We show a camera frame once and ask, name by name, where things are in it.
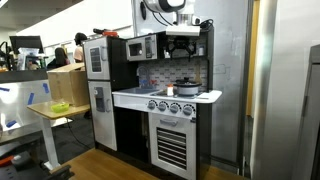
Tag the brown wooden board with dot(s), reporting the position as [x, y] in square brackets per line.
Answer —
[198, 72]

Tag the black frying pan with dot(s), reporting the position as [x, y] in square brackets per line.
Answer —
[186, 83]

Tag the toy refrigerator with chalkboard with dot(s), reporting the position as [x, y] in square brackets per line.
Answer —
[105, 70]

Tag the dark gray cabinet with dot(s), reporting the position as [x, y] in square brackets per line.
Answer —
[310, 116]

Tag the person with long dark hair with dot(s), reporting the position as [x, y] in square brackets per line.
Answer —
[60, 59]

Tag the gray toy pot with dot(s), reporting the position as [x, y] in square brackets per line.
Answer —
[186, 91]

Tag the large cardboard box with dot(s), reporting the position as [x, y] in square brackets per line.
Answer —
[68, 85]

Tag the wooden top table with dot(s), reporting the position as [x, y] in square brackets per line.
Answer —
[43, 111]

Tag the small white bottle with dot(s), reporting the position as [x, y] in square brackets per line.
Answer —
[200, 50]

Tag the white toy oven door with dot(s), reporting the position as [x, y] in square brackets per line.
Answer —
[153, 146]

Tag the gray stove knob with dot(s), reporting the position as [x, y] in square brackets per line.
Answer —
[151, 104]
[188, 109]
[174, 107]
[162, 106]

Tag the gray toy sink basin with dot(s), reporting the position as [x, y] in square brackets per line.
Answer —
[140, 90]

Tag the person in pink shirt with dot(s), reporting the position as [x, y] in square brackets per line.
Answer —
[80, 50]

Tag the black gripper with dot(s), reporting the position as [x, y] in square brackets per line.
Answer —
[181, 42]

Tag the gray toy faucet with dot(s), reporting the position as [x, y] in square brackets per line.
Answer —
[138, 71]

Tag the orange plastic bowl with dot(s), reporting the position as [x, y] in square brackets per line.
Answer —
[110, 33]

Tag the black white toy kitchen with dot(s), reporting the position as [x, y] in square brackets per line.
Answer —
[206, 133]

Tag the blue tape strip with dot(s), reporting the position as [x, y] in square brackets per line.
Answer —
[30, 98]
[11, 123]
[4, 89]
[46, 88]

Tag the fridge door with dispenser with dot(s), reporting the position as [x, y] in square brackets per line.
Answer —
[103, 130]

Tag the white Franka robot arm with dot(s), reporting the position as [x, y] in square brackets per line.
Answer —
[186, 20]

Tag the white shaker red cap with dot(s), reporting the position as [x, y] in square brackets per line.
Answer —
[170, 90]

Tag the black monitor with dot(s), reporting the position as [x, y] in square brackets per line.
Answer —
[26, 43]

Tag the toy microwave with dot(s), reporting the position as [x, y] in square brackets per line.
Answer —
[141, 57]

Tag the green plastic bowl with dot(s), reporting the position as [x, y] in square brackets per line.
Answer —
[60, 107]

